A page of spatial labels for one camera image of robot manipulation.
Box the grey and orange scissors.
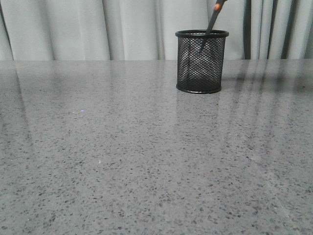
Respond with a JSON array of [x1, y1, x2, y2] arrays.
[[204, 0, 227, 36]]

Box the black mesh pen bucket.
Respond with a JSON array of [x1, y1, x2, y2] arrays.
[[175, 29, 229, 94]]

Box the grey pleated curtain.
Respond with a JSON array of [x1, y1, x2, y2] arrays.
[[0, 0, 313, 61]]

